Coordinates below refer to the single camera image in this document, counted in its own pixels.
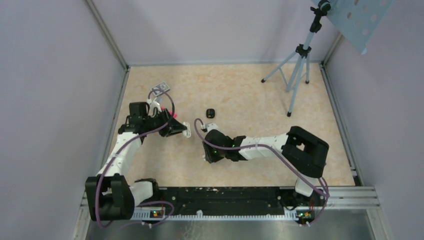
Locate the white charging case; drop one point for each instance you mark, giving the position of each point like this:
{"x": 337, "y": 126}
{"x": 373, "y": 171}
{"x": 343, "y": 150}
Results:
{"x": 187, "y": 132}

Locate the card deck box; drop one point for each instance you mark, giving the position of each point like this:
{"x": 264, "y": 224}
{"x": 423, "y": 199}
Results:
{"x": 160, "y": 88}

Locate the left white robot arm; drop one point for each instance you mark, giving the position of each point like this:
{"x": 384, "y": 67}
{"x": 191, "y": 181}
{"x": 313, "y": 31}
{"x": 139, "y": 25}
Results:
{"x": 109, "y": 196}

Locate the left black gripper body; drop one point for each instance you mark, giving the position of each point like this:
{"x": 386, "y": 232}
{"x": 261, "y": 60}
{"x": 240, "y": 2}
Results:
{"x": 159, "y": 120}

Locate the perforated blue panel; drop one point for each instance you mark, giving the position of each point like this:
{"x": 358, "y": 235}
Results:
{"x": 356, "y": 20}

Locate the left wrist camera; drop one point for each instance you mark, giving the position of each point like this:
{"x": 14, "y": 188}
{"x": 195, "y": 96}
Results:
{"x": 155, "y": 104}

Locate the pink block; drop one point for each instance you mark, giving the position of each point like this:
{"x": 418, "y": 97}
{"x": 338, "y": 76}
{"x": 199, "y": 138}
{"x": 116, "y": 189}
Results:
{"x": 174, "y": 115}

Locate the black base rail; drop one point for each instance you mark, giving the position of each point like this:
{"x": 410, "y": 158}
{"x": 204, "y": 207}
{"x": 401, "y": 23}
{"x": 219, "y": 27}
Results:
{"x": 232, "y": 201}

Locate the black charging case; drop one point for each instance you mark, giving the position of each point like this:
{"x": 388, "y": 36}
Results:
{"x": 210, "y": 113}

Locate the light blue tripod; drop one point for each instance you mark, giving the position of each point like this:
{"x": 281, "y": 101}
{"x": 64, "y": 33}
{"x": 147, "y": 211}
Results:
{"x": 302, "y": 65}

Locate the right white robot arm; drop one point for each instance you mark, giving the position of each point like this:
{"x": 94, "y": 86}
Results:
{"x": 301, "y": 151}

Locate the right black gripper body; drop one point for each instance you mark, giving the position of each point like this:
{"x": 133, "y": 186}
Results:
{"x": 214, "y": 155}

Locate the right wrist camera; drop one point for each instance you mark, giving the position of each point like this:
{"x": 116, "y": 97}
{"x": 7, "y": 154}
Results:
{"x": 209, "y": 127}

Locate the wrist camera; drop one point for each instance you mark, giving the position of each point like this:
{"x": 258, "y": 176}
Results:
{"x": 155, "y": 104}
{"x": 209, "y": 127}

